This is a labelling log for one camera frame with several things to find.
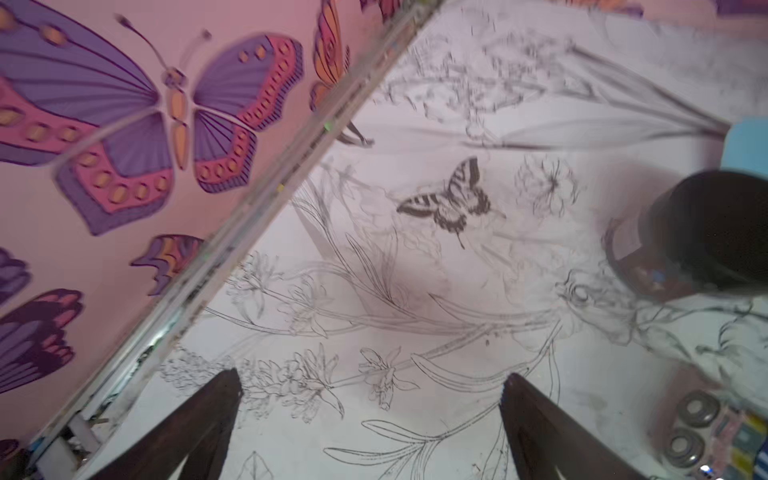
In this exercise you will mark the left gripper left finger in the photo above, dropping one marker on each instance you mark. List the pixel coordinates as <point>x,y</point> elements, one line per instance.
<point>194,439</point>

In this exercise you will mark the black round jar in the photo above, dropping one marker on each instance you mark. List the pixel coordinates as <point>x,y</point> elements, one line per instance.
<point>705,235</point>

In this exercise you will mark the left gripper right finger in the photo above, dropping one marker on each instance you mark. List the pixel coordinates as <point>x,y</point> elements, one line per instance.
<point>546,443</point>

